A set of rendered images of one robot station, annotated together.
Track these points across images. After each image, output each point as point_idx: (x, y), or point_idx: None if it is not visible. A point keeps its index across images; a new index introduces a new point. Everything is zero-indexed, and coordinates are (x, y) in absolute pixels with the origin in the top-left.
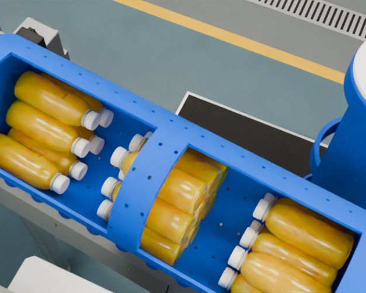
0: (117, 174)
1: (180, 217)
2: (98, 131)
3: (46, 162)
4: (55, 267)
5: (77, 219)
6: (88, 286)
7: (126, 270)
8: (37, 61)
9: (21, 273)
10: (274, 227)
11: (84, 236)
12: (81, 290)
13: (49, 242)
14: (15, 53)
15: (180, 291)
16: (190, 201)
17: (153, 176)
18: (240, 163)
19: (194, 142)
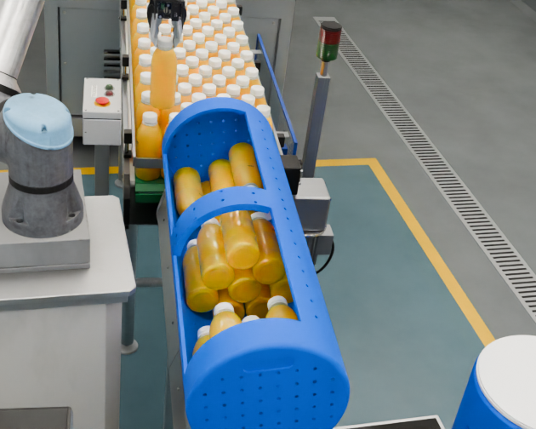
0: None
1: (220, 259)
2: None
3: (198, 198)
4: (119, 209)
5: (168, 221)
6: (120, 229)
7: (170, 327)
8: (252, 124)
9: (100, 197)
10: (268, 313)
11: (173, 283)
12: (114, 227)
13: None
14: (247, 114)
15: (179, 352)
16: (233, 244)
17: (225, 200)
18: (285, 239)
19: (275, 211)
